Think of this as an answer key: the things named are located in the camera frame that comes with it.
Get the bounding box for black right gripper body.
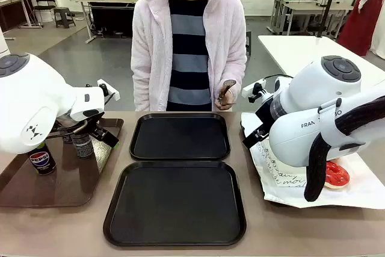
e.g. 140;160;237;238
254;95;275;133

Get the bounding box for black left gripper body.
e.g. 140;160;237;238
72;114;106;136

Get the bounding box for black Pepsi can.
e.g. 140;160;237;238
71;132;93;159
29;142;57;176

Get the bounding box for dark serving tongs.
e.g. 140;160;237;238
218;79;237;107

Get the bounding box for person's right forearm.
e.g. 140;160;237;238
131;55;169;112

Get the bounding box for person's left forearm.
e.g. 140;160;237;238
211;55;248;109

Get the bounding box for person's left hand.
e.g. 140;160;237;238
214;87;235;111

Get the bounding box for white printed paper sleeve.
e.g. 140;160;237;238
255;144;306;193

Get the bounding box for large white paper sheet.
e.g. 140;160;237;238
240;112;385;209

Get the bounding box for brown plastic tray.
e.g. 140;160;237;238
0;117;125;209

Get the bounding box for white table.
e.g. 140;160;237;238
257;34;385;89

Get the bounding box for black plastic tray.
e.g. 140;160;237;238
129;113;231;162
103;161;247;247

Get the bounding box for red glazed donut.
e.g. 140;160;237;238
323;160;351;191

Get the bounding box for person in pink fleece jacket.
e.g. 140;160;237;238
131;0;248;112

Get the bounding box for black equipment cabinet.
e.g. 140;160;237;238
90;1;135;37

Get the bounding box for dark plastic stool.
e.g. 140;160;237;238
53;7;76;28

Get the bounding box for grey lab table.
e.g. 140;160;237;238
269;0;354;37

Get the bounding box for black stand pole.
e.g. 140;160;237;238
315;0;344;40

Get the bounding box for mannequin in red dress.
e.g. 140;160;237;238
336;0;385;57

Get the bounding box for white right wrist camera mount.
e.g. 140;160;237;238
242;78;267;99

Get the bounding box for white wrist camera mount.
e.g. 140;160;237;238
96;78;120;101
242;78;267;99

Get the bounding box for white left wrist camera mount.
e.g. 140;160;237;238
96;78;120;101

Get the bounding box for thin black camera cable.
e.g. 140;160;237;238
263;73;294;83

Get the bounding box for black cable sleeve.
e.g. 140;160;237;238
303;96;385;203

